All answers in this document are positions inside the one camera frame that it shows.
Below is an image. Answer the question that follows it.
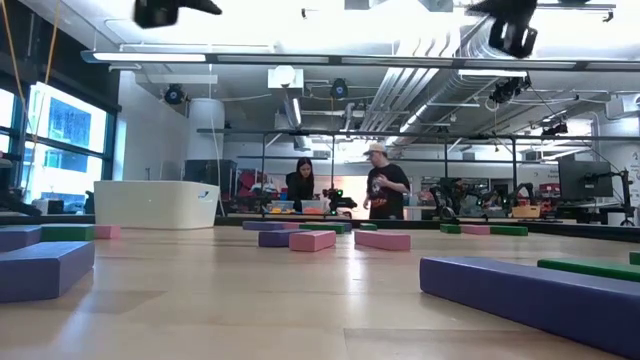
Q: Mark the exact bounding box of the black aluminium table frame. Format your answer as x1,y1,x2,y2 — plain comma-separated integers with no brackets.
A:
0,212,640,245

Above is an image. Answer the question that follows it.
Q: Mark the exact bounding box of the dark background equipment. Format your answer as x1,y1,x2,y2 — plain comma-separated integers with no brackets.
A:
0,158,45,217

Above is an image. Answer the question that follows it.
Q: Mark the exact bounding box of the white globe lamp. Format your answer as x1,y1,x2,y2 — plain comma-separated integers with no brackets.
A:
267,64,305,90

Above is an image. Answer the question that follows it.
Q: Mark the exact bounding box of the black computer monitor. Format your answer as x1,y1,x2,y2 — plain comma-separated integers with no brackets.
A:
557,159,615,201

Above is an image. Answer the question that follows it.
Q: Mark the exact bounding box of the large window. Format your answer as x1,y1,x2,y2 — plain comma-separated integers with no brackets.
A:
0,82,119,206

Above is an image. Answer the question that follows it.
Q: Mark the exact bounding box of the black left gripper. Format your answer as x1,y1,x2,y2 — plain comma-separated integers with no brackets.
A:
132,0,224,29

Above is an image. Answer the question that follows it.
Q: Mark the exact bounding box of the person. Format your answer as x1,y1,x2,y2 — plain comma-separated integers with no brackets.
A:
285,156,316,213
361,142,412,221

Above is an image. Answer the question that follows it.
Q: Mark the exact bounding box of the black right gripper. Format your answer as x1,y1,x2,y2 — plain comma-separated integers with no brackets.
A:
466,0,539,60

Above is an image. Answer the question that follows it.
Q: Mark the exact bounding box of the silver ventilation duct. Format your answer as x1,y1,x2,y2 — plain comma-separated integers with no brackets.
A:
359,29,501,146

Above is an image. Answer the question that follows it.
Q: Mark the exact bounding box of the round black ceiling lamp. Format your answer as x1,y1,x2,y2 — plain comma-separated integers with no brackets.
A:
163,83,186,106
329,77,350,100

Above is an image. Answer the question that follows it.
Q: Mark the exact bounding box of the black cabinet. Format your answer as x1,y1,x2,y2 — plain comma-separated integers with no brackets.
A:
183,158,239,201

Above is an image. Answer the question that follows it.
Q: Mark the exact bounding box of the long overhead light bar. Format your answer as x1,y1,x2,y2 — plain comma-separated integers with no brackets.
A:
79,48,640,73

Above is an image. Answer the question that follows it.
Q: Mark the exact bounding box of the white plastic bin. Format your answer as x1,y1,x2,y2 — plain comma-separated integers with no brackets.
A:
93,180,221,231

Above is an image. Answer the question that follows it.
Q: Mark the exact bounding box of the white round column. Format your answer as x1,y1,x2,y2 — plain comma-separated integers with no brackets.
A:
187,97,226,162

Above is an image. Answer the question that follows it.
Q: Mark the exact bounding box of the black ceiling camera cluster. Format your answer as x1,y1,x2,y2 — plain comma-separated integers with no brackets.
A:
488,74,532,105

